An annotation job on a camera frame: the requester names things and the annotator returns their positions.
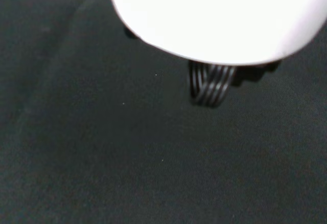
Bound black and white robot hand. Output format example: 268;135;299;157
104;0;327;108

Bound black bench cloth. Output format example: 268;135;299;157
0;0;327;224

